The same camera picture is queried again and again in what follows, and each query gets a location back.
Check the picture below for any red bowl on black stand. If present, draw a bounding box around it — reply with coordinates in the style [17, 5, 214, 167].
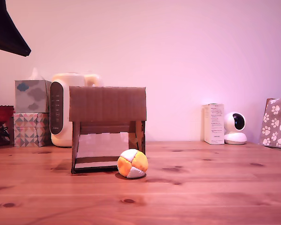
[0, 105, 15, 147]

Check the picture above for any cloud print tissue box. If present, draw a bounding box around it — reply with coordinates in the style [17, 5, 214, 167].
[14, 67, 52, 114]

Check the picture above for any small white round camera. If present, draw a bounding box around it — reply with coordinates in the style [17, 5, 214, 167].
[223, 111, 248, 145]

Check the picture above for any geometric print tissue box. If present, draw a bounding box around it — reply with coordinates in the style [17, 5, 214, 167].
[13, 112, 51, 148]

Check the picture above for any white printed carton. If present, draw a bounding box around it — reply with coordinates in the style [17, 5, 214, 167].
[202, 103, 225, 145]

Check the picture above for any orange and white footbag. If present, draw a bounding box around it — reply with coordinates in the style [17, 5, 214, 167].
[117, 149, 149, 180]

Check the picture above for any cream appliance with dark panel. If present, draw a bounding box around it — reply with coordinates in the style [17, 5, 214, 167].
[49, 72, 104, 148]

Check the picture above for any cardboard dice tower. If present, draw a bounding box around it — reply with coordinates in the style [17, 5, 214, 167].
[68, 85, 147, 174]

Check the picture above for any paw print cloth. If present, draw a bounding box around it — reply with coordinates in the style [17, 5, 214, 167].
[258, 96, 281, 150]

